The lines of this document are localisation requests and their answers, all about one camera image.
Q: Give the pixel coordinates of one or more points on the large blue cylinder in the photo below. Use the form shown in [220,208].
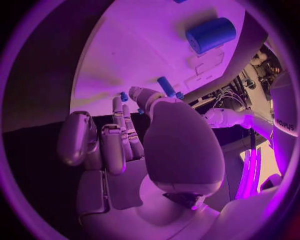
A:
[211,35]

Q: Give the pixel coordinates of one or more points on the white task board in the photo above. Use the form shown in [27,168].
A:
[140,46]

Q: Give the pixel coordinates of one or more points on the blue peg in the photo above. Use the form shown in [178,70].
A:
[180,94]
[180,1]
[123,96]
[140,111]

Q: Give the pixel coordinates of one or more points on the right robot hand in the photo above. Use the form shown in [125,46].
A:
[182,142]

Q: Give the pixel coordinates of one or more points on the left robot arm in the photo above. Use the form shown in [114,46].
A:
[234,117]

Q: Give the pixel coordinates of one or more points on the thin long blue cylinder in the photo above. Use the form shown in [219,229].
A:
[166,86]

